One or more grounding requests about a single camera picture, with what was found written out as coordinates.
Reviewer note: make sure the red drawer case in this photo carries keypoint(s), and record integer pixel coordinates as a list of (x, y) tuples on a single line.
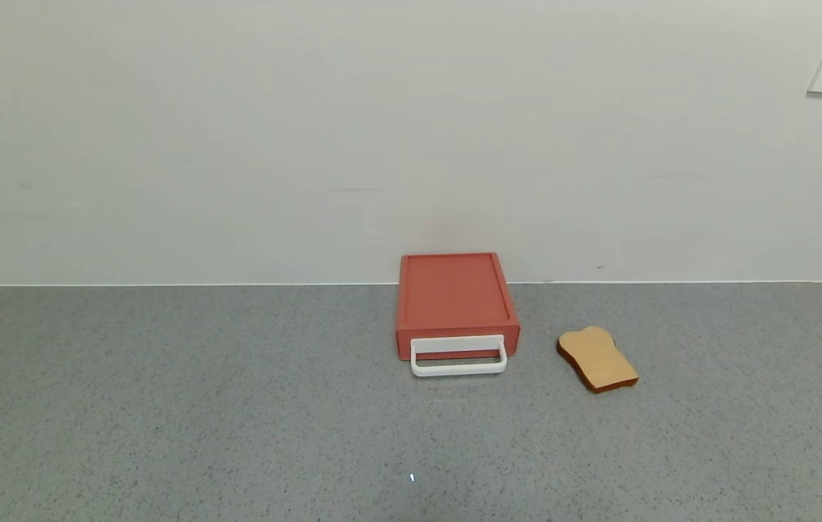
[(451, 290)]

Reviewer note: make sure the toy toast slice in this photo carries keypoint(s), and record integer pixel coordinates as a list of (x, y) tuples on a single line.
[(598, 361)]

